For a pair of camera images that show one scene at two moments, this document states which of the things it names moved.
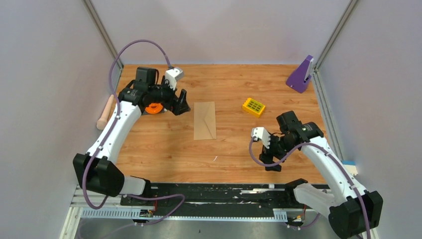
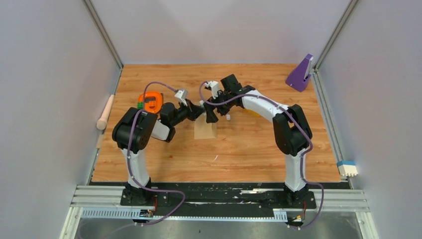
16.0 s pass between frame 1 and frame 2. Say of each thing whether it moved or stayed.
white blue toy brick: stayed
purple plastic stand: stayed
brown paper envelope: stayed
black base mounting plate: stayed
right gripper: moved
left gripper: moved
